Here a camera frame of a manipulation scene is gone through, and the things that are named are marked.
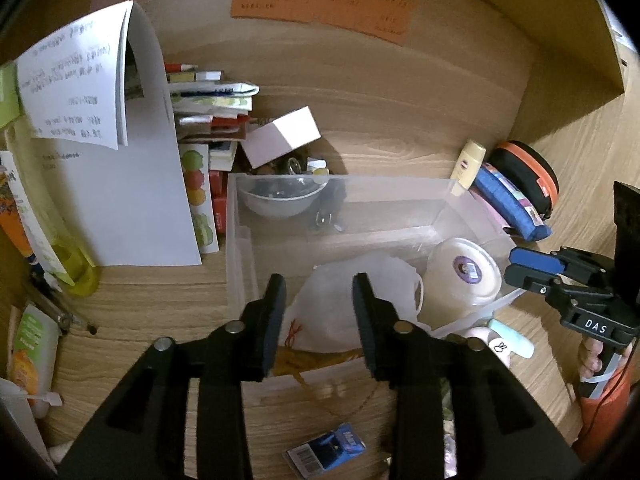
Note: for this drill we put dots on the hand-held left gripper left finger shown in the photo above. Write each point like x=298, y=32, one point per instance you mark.
x=276, y=320

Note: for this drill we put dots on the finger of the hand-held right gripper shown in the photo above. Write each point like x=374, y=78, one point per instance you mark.
x=532, y=257
x=525, y=279

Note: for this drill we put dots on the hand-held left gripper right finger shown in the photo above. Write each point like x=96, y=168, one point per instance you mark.
x=362, y=325

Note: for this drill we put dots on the white face mask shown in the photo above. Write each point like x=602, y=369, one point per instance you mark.
x=330, y=300

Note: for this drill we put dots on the clear plastic storage bin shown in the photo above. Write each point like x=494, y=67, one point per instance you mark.
x=380, y=210

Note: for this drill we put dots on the wooden desktop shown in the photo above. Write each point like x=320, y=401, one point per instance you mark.
x=150, y=305

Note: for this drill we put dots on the person's right hand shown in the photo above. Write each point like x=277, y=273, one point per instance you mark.
x=590, y=357

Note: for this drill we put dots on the white round container purple label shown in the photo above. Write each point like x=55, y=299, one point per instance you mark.
x=462, y=280

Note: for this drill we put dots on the pink notebook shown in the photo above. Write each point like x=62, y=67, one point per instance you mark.
x=487, y=212

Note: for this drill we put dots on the black orange round case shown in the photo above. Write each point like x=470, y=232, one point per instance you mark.
x=532, y=170

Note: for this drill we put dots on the cream tube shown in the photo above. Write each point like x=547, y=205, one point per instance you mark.
x=467, y=165

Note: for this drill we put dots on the white bowl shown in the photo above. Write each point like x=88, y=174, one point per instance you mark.
x=280, y=202

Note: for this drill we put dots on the blue card packet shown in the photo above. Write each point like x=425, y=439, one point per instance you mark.
x=325, y=447

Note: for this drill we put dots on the fruit print booklet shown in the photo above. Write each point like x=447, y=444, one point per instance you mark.
x=197, y=195

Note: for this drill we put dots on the white cardboard box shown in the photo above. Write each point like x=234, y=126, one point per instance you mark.
x=280, y=135

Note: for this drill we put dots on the yellow-green translucent bottle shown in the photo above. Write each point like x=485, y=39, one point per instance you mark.
x=75, y=267

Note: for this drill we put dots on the metal pen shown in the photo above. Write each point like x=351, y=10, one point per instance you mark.
x=60, y=310

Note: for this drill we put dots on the stack of books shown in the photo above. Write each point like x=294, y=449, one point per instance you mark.
x=215, y=105

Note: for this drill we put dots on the green orange lotion tube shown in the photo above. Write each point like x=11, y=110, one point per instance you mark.
x=32, y=355

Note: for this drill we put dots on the white stapled paper sheets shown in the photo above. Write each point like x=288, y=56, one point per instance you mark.
x=75, y=70

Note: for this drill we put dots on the green sticky note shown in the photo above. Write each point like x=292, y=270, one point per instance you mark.
x=9, y=95

